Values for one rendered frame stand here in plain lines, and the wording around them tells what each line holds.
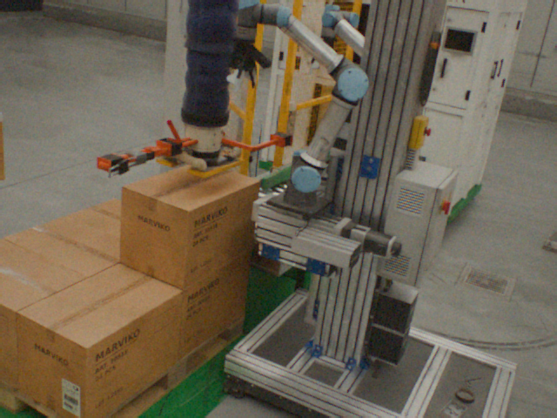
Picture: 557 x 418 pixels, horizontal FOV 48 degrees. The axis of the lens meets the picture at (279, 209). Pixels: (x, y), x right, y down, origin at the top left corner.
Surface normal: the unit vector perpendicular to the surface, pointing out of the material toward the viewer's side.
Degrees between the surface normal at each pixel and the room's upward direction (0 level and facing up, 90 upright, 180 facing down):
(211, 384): 0
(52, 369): 90
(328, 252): 90
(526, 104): 90
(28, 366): 90
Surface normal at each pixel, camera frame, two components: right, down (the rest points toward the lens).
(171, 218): -0.51, 0.26
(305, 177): -0.07, 0.48
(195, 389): 0.12, -0.92
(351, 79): 0.05, 0.25
